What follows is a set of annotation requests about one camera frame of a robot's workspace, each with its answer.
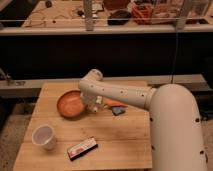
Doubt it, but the orange basket on shelf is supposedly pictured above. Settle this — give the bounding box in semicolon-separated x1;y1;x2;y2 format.
131;5;152;25

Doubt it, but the orange ceramic bowl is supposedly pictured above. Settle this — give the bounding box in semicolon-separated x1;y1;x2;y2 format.
57;90;86;118

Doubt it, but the white tube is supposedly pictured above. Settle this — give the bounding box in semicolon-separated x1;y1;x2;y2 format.
89;96;103;113

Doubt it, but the white plastic cup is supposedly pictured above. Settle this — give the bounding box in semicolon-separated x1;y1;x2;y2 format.
32;125;56;150

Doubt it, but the metal clamp at left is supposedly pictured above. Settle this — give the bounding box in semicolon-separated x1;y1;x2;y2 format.
0;67;25;86

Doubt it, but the orange carrot toy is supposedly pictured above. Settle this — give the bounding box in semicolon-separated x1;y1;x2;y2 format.
105;99;127;108

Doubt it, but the blue sponge block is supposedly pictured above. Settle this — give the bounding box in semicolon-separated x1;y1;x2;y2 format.
111;107;126;116

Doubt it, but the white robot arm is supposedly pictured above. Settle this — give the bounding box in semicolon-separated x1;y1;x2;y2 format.
78;69;207;171

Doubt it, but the grey metal post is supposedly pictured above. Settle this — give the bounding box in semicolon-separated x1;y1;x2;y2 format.
83;0;93;31

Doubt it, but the black and white box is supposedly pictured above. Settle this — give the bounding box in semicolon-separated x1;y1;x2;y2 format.
67;137;98;161

